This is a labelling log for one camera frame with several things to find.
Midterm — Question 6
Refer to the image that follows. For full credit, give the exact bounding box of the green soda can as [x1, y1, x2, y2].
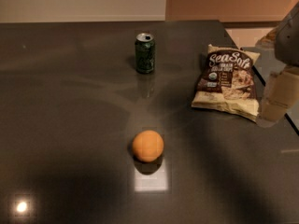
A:
[135, 33, 155, 74]

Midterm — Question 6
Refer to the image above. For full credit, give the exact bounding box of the orange fruit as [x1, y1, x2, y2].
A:
[132, 130, 164, 162]

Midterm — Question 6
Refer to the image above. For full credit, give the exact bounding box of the brown white chip bag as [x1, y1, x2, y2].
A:
[192, 45, 260, 122]

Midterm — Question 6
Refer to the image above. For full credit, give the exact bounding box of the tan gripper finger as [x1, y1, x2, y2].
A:
[257, 65, 299, 128]

